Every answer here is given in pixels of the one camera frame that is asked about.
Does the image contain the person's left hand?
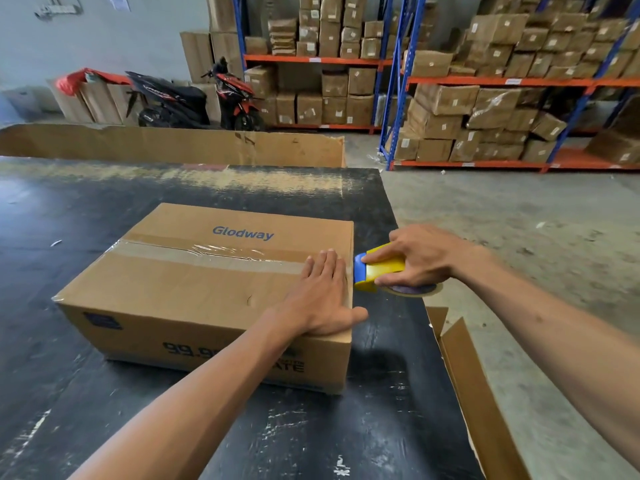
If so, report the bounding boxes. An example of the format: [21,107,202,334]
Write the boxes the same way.
[267,249,369,339]

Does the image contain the person's right hand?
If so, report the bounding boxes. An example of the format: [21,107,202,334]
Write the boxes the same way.
[361,225,471,290]

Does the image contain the yellow blue tape dispenser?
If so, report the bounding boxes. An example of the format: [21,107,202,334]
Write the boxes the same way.
[353,243,408,294]

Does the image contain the large taped cardboard box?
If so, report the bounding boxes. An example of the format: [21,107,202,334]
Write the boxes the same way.
[52,203,355,395]

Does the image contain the person's left forearm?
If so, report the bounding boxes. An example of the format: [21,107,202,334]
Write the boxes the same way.
[67,309,301,480]

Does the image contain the person's right forearm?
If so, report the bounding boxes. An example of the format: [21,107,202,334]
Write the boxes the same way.
[452,245,640,471]

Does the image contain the clear packing tape roll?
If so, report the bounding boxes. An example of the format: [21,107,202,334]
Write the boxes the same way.
[382,282,444,298]

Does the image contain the open empty cardboard carton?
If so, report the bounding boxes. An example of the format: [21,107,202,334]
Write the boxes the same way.
[426,307,532,480]

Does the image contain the stack of cardboard boxes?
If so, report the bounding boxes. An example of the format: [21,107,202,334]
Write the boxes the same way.
[244,65,382,127]
[405,0,640,79]
[394,85,569,163]
[245,0,386,59]

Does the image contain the red black scooter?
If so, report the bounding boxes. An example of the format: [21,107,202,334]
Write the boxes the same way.
[201,57,266,132]

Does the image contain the long flat cardboard sheet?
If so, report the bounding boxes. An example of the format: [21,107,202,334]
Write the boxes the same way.
[0,124,347,168]

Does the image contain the blue orange storage rack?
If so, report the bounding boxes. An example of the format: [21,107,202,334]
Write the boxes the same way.
[379,0,640,173]
[232,0,401,135]

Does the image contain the black motorcycle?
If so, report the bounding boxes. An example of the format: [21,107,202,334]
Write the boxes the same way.
[125,71,211,129]

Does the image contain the leaning flattened cardboard sheets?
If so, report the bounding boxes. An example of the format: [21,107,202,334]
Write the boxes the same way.
[180,0,245,86]

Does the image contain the single brown shipping box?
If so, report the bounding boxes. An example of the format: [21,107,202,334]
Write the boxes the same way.
[584,95,640,165]

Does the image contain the grey wall fixture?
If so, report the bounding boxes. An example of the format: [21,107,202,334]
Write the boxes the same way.
[34,0,82,18]

